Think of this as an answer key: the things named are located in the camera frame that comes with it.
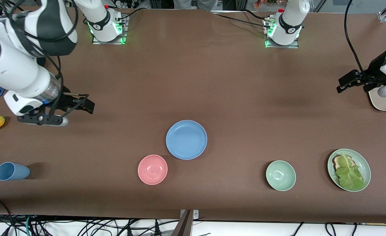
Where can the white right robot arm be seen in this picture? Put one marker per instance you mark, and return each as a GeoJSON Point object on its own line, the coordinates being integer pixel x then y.
{"type": "Point", "coordinates": [9, 65]}

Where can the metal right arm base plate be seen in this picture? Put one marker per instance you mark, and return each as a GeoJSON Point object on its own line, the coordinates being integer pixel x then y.
{"type": "Point", "coordinates": [109, 42]}

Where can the metal clamp bracket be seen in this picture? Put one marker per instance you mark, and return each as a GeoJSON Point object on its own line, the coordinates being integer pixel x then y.
{"type": "Point", "coordinates": [196, 214]}

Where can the blue plate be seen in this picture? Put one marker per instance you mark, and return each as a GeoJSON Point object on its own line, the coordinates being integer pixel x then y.
{"type": "Point", "coordinates": [186, 140]}

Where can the green plate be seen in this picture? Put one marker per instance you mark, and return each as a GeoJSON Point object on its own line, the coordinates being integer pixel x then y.
{"type": "Point", "coordinates": [359, 160]}

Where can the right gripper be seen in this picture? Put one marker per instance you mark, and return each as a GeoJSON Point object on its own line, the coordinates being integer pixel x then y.
{"type": "Point", "coordinates": [65, 100]}

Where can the green bowl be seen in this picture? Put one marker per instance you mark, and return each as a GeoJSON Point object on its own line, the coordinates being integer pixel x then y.
{"type": "Point", "coordinates": [281, 175]}

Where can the green lettuce leaf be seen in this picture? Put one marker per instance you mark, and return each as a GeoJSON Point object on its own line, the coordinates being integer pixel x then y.
{"type": "Point", "coordinates": [350, 177]}

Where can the toasted bread slice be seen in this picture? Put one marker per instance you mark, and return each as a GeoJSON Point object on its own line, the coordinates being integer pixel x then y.
{"type": "Point", "coordinates": [336, 160]}

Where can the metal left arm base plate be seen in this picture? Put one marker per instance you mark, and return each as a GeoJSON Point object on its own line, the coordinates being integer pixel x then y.
{"type": "Point", "coordinates": [291, 46]}

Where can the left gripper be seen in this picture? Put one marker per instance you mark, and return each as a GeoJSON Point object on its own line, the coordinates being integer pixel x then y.
{"type": "Point", "coordinates": [374, 71]}

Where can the small pink bowl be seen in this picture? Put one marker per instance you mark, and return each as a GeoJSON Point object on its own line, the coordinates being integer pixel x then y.
{"type": "Point", "coordinates": [152, 169]}

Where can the grey trouser legs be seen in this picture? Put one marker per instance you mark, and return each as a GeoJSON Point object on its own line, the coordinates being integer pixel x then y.
{"type": "Point", "coordinates": [196, 4]}

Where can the orange flower bunch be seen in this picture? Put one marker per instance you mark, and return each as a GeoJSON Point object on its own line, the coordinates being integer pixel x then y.
{"type": "Point", "coordinates": [261, 3]}

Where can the blue cup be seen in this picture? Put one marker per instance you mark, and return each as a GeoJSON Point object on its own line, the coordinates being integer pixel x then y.
{"type": "Point", "coordinates": [11, 171]}

